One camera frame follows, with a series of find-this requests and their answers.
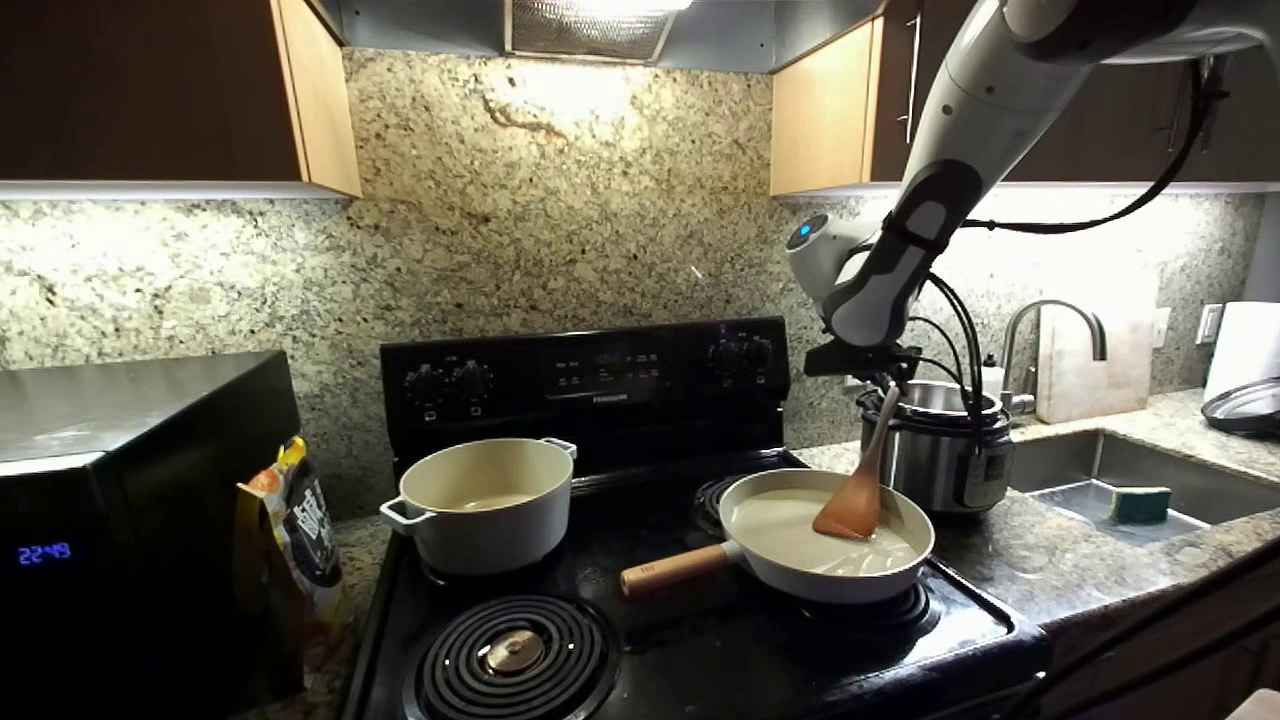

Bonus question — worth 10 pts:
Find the yellow black snack bag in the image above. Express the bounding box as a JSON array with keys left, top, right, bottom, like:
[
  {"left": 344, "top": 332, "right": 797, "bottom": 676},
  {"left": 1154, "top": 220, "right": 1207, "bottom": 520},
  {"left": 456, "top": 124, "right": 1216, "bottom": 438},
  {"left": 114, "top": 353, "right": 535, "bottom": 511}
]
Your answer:
[{"left": 238, "top": 431, "right": 344, "bottom": 694}]

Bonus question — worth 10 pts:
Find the stainless steel pressure cooker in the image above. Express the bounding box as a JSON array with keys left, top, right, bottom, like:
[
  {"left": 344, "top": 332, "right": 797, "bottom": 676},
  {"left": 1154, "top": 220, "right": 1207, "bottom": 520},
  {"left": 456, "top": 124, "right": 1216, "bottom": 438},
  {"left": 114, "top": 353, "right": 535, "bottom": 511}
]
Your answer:
[{"left": 878, "top": 374, "right": 1015, "bottom": 520}]

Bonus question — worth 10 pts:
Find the black coil burner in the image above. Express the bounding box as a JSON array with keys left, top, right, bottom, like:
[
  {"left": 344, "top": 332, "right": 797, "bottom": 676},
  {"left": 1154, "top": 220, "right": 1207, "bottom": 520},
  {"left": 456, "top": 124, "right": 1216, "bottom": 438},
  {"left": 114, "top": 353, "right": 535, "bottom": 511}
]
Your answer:
[
  {"left": 404, "top": 593, "right": 619, "bottom": 720},
  {"left": 784, "top": 577, "right": 936, "bottom": 640}
]

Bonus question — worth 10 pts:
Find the chrome sink faucet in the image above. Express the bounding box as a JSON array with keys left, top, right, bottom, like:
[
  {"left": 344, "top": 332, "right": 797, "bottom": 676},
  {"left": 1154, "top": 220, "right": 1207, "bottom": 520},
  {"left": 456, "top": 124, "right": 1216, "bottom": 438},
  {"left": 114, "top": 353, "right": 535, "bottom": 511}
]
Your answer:
[{"left": 1002, "top": 297, "right": 1113, "bottom": 421}]

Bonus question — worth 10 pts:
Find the dark wood cabinet with handles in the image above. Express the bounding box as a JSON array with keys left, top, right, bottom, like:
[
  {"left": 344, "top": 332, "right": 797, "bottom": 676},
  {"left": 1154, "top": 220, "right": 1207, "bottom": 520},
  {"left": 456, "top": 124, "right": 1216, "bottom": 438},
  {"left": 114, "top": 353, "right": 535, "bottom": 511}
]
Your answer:
[{"left": 767, "top": 0, "right": 1280, "bottom": 200}]

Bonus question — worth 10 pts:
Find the white frying pan wooden handle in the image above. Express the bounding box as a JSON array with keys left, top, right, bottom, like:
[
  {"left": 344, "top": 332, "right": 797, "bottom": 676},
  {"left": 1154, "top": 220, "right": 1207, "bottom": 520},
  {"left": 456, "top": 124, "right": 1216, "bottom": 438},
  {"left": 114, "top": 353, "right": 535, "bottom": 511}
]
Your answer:
[{"left": 616, "top": 464, "right": 941, "bottom": 608}]

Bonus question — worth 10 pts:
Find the white pot with handles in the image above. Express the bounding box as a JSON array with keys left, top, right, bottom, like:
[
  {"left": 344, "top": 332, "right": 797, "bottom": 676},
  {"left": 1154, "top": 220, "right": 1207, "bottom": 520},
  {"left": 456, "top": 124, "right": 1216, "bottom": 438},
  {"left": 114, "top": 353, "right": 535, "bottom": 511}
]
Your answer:
[{"left": 376, "top": 431, "right": 580, "bottom": 579}]

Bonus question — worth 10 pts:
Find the dark wood cabinet beside microwave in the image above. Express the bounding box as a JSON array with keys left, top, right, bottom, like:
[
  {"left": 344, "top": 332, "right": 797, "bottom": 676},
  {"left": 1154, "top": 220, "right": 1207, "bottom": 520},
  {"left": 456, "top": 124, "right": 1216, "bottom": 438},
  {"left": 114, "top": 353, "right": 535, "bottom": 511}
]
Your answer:
[{"left": 0, "top": 0, "right": 363, "bottom": 200}]

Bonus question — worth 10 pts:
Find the green sponge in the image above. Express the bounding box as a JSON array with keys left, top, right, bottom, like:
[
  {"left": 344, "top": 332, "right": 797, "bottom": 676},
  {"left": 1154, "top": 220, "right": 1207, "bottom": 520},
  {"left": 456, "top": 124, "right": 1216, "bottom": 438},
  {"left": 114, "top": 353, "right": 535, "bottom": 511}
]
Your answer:
[{"left": 1113, "top": 484, "right": 1178, "bottom": 526}]

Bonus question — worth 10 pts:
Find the black dish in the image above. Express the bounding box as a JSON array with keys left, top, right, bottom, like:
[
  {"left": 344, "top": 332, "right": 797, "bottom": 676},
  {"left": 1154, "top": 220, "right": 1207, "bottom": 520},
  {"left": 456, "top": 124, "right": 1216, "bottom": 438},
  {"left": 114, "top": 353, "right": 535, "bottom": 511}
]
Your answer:
[{"left": 1196, "top": 374, "right": 1280, "bottom": 438}]

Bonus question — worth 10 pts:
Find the steel kitchen sink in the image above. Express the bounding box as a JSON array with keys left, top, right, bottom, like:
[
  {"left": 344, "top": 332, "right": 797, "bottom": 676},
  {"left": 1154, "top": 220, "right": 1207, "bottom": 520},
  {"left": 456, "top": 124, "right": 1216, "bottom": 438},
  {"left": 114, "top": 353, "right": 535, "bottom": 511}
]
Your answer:
[{"left": 1003, "top": 427, "right": 1280, "bottom": 539}]

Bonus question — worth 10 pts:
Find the black electric stove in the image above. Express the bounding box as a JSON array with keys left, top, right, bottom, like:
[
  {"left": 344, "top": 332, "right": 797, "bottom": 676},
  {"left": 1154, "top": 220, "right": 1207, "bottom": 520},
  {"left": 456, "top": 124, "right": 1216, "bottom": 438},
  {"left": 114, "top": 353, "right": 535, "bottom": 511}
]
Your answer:
[{"left": 338, "top": 316, "right": 1055, "bottom": 720}]

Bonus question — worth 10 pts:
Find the pale cutting board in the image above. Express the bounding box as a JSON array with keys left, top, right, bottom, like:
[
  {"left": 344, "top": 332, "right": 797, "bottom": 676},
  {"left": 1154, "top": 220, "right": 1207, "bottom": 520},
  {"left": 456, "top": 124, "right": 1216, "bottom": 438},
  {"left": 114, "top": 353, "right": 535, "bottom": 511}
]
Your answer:
[{"left": 1032, "top": 283, "right": 1158, "bottom": 427}]

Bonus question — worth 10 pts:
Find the wooden spatula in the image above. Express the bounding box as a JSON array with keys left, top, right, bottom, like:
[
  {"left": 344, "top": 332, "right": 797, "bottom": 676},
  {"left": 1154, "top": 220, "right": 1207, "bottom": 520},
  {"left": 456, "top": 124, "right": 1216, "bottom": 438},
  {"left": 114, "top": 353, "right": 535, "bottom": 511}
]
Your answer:
[{"left": 811, "top": 380, "right": 908, "bottom": 545}]

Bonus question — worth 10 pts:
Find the steel range hood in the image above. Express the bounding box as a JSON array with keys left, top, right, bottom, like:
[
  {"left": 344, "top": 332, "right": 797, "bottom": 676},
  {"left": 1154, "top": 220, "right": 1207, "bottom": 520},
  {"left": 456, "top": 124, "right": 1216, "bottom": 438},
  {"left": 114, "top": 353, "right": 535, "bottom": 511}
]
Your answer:
[{"left": 313, "top": 0, "right": 887, "bottom": 76}]

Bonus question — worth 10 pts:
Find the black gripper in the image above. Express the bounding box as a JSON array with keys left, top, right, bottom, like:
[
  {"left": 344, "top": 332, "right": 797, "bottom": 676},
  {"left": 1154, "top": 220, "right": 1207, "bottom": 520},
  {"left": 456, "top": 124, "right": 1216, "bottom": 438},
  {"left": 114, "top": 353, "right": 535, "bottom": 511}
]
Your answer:
[{"left": 799, "top": 336, "right": 928, "bottom": 417}]

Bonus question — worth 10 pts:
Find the black microwave oven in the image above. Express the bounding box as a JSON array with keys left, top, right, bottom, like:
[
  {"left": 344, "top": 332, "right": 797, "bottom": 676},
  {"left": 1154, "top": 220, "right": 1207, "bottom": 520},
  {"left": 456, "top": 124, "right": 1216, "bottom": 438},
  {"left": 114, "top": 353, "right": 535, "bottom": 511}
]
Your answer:
[{"left": 0, "top": 348, "right": 308, "bottom": 720}]

